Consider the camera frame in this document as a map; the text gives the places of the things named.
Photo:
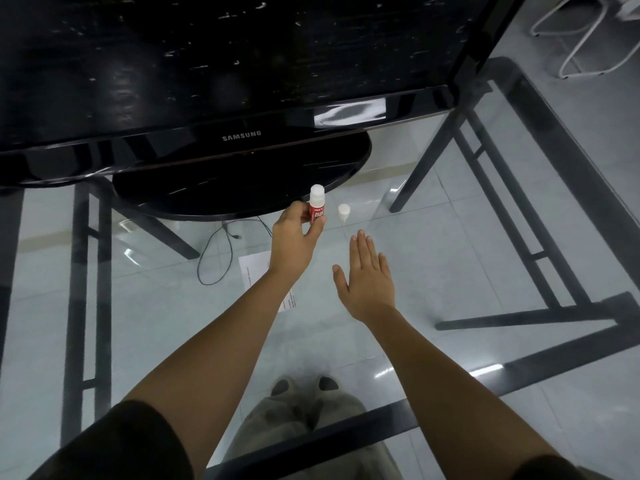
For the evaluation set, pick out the person's left hand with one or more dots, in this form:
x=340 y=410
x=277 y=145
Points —
x=290 y=244

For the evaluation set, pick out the person's right hand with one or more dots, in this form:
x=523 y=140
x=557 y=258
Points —
x=367 y=289

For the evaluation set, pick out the white printed paper slip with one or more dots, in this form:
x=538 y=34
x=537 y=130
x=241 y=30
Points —
x=255 y=274

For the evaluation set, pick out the red and white glue stick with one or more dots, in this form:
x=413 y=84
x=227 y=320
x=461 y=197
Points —
x=317 y=194

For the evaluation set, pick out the white glue stick cap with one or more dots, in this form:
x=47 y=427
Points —
x=344 y=210

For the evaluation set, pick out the person's right forearm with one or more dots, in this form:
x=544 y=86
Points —
x=440 y=389

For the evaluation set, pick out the person's left forearm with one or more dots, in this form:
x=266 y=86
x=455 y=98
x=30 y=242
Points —
x=215 y=354

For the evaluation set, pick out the person's right shoe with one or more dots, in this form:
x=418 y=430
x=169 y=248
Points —
x=327 y=383

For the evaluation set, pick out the person's shoe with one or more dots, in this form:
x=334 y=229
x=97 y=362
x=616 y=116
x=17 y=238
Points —
x=327 y=383
x=282 y=386

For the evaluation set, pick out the person's left shoe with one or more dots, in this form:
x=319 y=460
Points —
x=282 y=386

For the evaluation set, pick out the grey trousers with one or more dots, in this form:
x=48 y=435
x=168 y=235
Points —
x=280 y=414

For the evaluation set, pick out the black flat-screen television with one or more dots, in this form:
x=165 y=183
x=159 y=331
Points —
x=225 y=59

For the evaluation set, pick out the black shirt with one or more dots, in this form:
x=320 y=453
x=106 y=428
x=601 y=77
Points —
x=110 y=444

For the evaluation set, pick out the black metal table frame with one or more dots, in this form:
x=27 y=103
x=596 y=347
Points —
x=525 y=319

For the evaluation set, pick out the white metal chair frame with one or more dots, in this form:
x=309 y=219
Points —
x=578 y=44

